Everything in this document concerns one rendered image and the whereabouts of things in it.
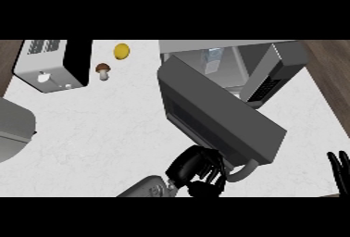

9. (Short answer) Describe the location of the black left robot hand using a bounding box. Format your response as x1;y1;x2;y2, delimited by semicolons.
164;145;229;198

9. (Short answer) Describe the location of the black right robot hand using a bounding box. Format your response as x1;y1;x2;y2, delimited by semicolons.
325;150;350;196

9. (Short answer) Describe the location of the dark grey microwave door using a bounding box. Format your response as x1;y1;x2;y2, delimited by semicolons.
156;55;288;183

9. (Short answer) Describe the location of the milk carton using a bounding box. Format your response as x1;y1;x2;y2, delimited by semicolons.
201;47;226;75

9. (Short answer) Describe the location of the grey microwave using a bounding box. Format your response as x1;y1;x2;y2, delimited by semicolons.
156;40;311;109

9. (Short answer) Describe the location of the brown mushroom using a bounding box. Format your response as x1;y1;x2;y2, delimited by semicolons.
94;62;112;81

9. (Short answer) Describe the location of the grey rounded appliance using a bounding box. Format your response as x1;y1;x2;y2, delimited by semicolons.
0;97;38;164

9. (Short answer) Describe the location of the yellow lemon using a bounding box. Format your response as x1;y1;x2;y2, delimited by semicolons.
112;43;131;61

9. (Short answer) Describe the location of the silver toaster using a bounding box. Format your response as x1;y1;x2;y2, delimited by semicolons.
12;40;94;94

